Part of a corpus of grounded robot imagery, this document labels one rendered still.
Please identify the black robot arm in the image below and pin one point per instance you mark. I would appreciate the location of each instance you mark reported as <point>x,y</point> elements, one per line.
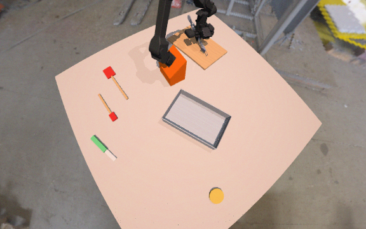
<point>158,46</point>

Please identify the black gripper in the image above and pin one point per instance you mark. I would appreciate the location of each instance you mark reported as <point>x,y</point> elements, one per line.
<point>196,33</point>

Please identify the yellow flat disc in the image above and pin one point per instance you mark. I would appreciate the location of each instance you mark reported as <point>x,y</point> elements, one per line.
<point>216,196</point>

